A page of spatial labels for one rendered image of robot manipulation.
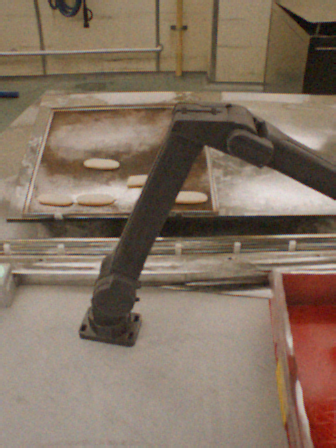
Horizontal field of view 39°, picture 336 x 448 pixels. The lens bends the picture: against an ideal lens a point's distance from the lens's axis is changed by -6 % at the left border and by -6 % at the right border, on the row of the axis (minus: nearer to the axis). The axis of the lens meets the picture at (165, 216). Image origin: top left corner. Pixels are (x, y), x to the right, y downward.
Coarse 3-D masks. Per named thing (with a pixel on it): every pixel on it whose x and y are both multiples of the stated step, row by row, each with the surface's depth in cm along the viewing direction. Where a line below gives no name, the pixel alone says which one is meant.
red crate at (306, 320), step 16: (272, 320) 102; (304, 320) 103; (320, 320) 103; (304, 336) 100; (320, 336) 100; (304, 352) 96; (320, 352) 96; (304, 368) 93; (320, 368) 93; (304, 384) 90; (320, 384) 90; (304, 400) 87; (320, 400) 87; (320, 416) 85; (288, 432) 81; (320, 432) 82
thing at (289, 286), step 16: (272, 272) 102; (288, 272) 102; (304, 272) 102; (320, 272) 102; (272, 288) 100; (288, 288) 104; (304, 288) 104; (320, 288) 103; (272, 304) 98; (288, 304) 107; (304, 304) 107; (320, 304) 107; (288, 320) 91; (288, 336) 87; (288, 352) 84; (288, 368) 81; (288, 384) 79; (288, 400) 78; (288, 416) 77; (304, 416) 74; (304, 432) 72
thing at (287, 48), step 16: (272, 0) 327; (288, 0) 319; (304, 0) 317; (320, 0) 312; (272, 16) 331; (288, 16) 290; (304, 16) 260; (320, 16) 259; (272, 32) 332; (288, 32) 292; (304, 32) 259; (320, 32) 257; (272, 48) 333; (288, 48) 293; (304, 48) 261; (320, 48) 254; (272, 64) 336; (288, 64) 294; (304, 64) 261; (320, 64) 258; (272, 80) 338; (288, 80) 296; (304, 80) 264; (320, 80) 264
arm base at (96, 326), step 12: (96, 312) 96; (132, 312) 105; (84, 324) 102; (96, 324) 97; (108, 324) 97; (120, 324) 98; (132, 324) 102; (84, 336) 99; (96, 336) 99; (108, 336) 98; (120, 336) 99; (132, 336) 99
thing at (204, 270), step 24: (24, 264) 113; (48, 264) 113; (72, 264) 113; (96, 264) 113; (144, 264) 114; (168, 264) 114; (192, 264) 114; (216, 264) 114; (240, 264) 113; (264, 264) 113; (288, 264) 113; (312, 264) 113
